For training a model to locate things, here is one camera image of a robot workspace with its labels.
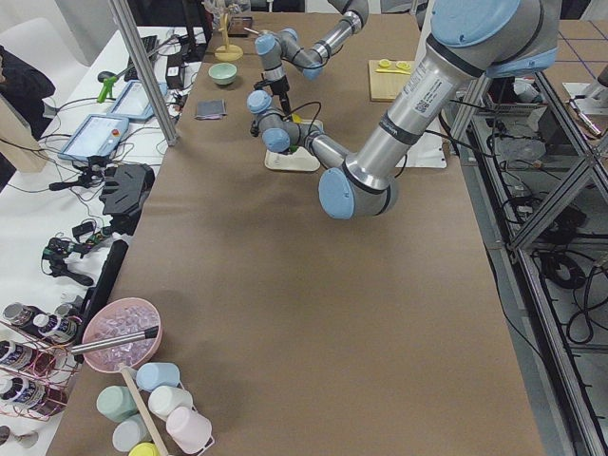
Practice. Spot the pink bowl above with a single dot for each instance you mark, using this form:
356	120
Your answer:
123	317

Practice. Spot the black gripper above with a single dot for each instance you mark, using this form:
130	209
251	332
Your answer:
279	85

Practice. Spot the copper wire bottle rack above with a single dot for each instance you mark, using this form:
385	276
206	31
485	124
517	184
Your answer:
37	369

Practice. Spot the teach pendant upper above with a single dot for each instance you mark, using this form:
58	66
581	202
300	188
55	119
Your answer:
132	103

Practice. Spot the white cup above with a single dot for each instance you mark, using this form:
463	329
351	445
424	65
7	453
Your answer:
163	400

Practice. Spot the yellow plastic knife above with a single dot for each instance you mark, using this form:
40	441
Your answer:
392	71

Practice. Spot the white rabbit tray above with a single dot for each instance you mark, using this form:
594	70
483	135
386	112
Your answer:
294	159

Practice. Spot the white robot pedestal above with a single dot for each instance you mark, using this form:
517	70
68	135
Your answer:
427	153

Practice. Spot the grey folded cloth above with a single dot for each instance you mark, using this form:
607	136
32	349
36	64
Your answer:
210	110

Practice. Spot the aluminium frame post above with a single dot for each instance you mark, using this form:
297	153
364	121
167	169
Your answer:
127	27

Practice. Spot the green bowl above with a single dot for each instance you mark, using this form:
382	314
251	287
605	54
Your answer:
223	74

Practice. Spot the yellow cup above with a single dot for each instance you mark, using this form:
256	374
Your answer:
144	449

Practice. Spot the teach pendant lower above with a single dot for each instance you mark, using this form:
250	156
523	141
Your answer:
97	136

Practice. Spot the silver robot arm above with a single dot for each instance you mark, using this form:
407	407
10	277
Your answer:
467	40
275	48

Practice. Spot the grey cup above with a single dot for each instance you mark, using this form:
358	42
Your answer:
129	433

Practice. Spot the green cup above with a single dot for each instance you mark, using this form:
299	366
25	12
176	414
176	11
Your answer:
116	403

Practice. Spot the teach pendant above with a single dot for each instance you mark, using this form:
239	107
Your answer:
97	136
132	103

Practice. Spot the green clamp tool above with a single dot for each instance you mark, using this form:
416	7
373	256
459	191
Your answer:
108	80

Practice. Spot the wooden mug tree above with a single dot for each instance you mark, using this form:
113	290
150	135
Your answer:
227	52

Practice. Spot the black stand base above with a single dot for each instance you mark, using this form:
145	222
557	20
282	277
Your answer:
126	188

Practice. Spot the pink cup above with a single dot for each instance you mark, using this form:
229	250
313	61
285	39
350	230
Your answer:
191	431

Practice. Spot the blue cup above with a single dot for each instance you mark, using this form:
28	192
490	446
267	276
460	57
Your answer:
155	374

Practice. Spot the wooden cutting board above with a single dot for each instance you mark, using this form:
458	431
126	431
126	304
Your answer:
385	87

